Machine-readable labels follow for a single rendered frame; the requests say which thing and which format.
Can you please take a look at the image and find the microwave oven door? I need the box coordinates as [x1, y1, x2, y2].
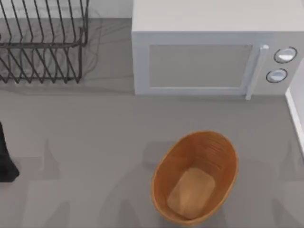
[135, 32, 264, 96]

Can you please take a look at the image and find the brown wicker basket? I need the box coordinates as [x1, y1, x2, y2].
[150, 130, 239, 227]

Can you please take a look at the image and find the pale microwave oven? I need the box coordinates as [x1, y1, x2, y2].
[131, 0, 304, 101]

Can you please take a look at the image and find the small microwave knob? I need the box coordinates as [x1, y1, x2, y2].
[266, 68, 288, 84]

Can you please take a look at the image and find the large microwave knob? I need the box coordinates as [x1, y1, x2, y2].
[274, 47, 298, 64]

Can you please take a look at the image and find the black wire dish rack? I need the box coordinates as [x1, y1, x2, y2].
[0, 0, 90, 84]

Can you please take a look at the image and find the microwave door handle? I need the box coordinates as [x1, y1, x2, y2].
[245, 44, 270, 101]

